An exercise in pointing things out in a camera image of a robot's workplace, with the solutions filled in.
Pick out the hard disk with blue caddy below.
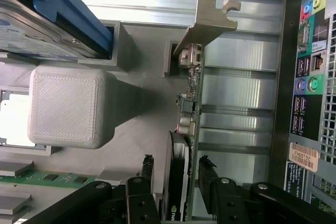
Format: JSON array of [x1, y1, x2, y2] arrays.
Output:
[[0, 0, 116, 60]]

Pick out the silver CPU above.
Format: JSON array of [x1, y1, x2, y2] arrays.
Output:
[[0, 99, 37, 148]]

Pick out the grey printed parts rack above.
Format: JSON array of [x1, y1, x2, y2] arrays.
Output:
[[0, 20, 186, 224]]

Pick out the open black PC case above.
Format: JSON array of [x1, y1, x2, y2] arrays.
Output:
[[272, 0, 336, 224]]

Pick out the green RAM stick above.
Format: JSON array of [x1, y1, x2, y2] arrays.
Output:
[[0, 169, 97, 190]]

